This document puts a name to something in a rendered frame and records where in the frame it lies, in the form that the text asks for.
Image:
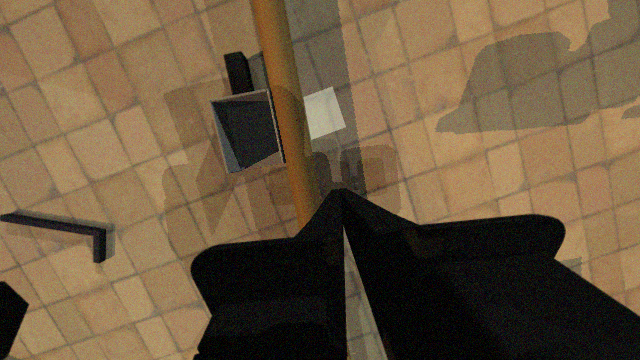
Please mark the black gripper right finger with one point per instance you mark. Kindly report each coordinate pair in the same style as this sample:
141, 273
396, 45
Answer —
395, 258

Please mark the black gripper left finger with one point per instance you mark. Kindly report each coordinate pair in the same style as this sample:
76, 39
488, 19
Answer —
309, 264

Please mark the black l-shaped bar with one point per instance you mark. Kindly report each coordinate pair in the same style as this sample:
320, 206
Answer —
98, 233

